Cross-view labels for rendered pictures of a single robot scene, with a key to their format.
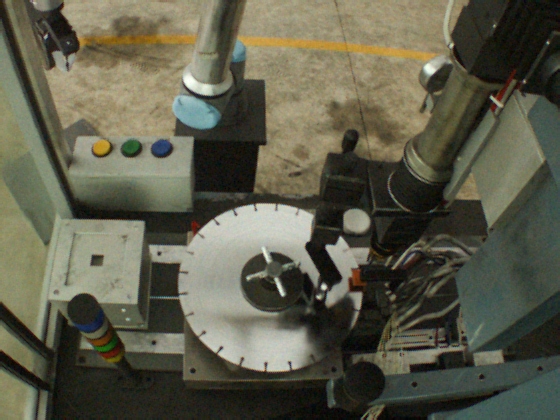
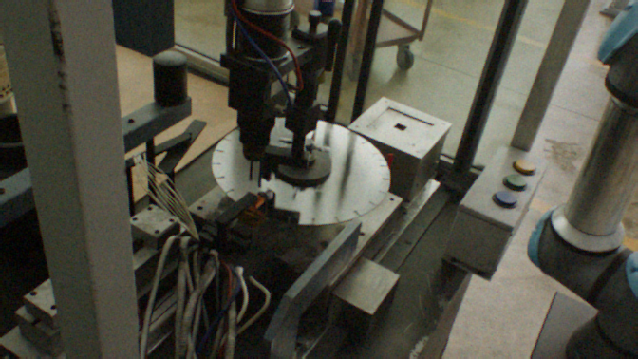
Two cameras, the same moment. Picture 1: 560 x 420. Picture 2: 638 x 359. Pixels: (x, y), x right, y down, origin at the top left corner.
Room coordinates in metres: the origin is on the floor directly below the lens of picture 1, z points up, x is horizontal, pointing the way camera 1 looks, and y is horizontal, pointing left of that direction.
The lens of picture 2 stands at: (0.96, -0.72, 1.62)
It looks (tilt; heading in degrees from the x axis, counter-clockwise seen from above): 37 degrees down; 128
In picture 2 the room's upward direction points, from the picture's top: 9 degrees clockwise
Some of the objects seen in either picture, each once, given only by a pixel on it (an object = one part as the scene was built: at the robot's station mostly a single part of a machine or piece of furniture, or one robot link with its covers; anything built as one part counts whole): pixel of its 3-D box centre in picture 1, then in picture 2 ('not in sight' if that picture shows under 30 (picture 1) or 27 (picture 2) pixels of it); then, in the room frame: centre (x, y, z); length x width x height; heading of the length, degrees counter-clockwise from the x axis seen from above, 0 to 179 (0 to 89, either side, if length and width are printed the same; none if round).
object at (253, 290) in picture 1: (272, 278); (303, 160); (0.37, -0.01, 0.96); 0.11 x 0.11 x 0.03
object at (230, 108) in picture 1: (221, 94); (621, 346); (0.95, 0.22, 0.80); 0.15 x 0.15 x 0.10
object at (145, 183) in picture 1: (134, 174); (497, 208); (0.62, 0.35, 0.82); 0.28 x 0.11 x 0.15; 102
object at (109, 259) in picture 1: (104, 276); (394, 153); (0.36, 0.33, 0.82); 0.18 x 0.18 x 0.15; 12
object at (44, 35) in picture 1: (53, 22); not in sight; (0.87, 0.64, 1.05); 0.09 x 0.08 x 0.12; 51
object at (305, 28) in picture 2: (336, 200); (307, 76); (0.41, -0.08, 1.17); 0.06 x 0.05 x 0.20; 93
